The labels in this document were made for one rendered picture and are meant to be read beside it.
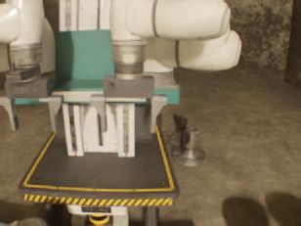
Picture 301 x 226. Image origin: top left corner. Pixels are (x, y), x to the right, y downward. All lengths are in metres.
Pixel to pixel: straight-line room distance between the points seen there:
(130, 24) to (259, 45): 5.31
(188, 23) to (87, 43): 0.57
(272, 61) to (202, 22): 5.50
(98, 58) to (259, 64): 5.09
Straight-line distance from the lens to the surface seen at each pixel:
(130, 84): 0.59
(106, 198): 0.93
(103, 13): 1.07
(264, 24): 5.82
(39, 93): 0.64
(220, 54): 0.78
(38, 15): 0.62
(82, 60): 1.00
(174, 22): 0.51
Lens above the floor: 0.93
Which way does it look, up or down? 20 degrees down
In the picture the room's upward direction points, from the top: 2 degrees clockwise
